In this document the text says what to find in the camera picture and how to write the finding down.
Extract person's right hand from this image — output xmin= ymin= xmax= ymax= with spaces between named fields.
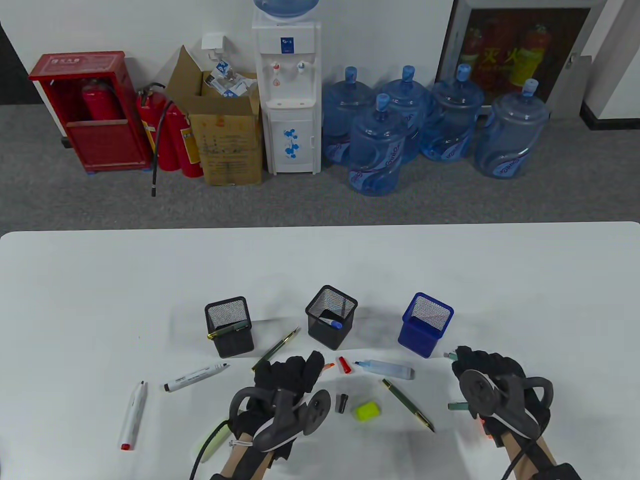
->
xmin=451 ymin=345 xmax=551 ymax=447

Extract person's left hand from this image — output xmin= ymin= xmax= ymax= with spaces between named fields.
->
xmin=231 ymin=350 xmax=327 ymax=468

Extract dark green gold-trim pen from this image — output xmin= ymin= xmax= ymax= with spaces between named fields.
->
xmin=207 ymin=323 xmax=250 ymax=341
xmin=251 ymin=327 xmax=301 ymax=372
xmin=381 ymin=378 xmax=437 ymax=434

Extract pale blue highlighter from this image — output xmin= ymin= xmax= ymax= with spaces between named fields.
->
xmin=353 ymin=358 xmax=416 ymax=381

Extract person's left forearm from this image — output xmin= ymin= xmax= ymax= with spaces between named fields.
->
xmin=220 ymin=440 xmax=276 ymax=480

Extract person's right forearm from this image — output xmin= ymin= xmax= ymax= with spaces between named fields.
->
xmin=500 ymin=432 xmax=556 ymax=473

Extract black mesh pen holder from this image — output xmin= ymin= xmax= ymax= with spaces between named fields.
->
xmin=203 ymin=296 xmax=255 ymax=359
xmin=305 ymin=284 xmax=359 ymax=351

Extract blue mesh pen holder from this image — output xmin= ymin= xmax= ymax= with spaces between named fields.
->
xmin=397 ymin=292 xmax=455 ymax=359

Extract grey tracking controller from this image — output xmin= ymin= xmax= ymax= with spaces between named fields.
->
xmin=229 ymin=387 xmax=332 ymax=453
xmin=459 ymin=368 xmax=555 ymax=441

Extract white marker black end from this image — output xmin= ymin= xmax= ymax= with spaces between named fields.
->
xmin=163 ymin=362 xmax=232 ymax=393

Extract yellow-green highlighter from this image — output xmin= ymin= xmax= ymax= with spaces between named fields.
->
xmin=192 ymin=421 xmax=234 ymax=464

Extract white marker red end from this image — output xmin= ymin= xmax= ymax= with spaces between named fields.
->
xmin=119 ymin=379 xmax=149 ymax=451

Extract blue water jug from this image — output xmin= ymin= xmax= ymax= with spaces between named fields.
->
xmin=321 ymin=66 xmax=375 ymax=166
xmin=347 ymin=93 xmax=408 ymax=197
xmin=419 ymin=63 xmax=486 ymax=163
xmin=474 ymin=78 xmax=552 ymax=179
xmin=376 ymin=65 xmax=432 ymax=163

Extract brown cardboard box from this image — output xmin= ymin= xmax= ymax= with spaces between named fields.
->
xmin=164 ymin=45 xmax=264 ymax=187

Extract white water dispenser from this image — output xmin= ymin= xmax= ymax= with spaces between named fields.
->
xmin=251 ymin=9 xmax=323 ymax=176

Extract red extinguisher yellow label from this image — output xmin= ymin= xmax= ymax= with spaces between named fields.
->
xmin=166 ymin=109 xmax=204 ymax=179

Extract grey metal panel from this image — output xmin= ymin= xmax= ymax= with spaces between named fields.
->
xmin=549 ymin=54 xmax=594 ymax=120

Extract red fire extinguisher cabinet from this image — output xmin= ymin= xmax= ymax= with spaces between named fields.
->
xmin=28 ymin=50 xmax=154 ymax=174

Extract red fire extinguisher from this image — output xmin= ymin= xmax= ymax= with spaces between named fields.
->
xmin=81 ymin=78 xmax=124 ymax=121
xmin=136 ymin=86 xmax=182 ymax=172

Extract white blue packets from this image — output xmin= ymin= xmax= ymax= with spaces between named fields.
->
xmin=206 ymin=58 xmax=257 ymax=99

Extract blue dispenser water bottle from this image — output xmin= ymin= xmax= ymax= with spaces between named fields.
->
xmin=253 ymin=0 xmax=321 ymax=22

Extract black door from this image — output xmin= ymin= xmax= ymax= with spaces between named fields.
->
xmin=0 ymin=22 xmax=32 ymax=107

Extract black cable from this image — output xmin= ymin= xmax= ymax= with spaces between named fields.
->
xmin=500 ymin=435 xmax=536 ymax=480
xmin=189 ymin=420 xmax=236 ymax=480

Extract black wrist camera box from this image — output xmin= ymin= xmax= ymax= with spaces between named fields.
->
xmin=517 ymin=462 xmax=583 ymax=480

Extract black extinguisher hose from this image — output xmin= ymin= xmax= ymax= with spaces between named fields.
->
xmin=148 ymin=82 xmax=176 ymax=197

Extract glass-door fire hose cabinet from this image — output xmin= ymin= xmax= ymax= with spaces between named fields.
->
xmin=434 ymin=0 xmax=610 ymax=120

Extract white wall box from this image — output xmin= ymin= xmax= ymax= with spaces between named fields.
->
xmin=201 ymin=32 xmax=227 ymax=57

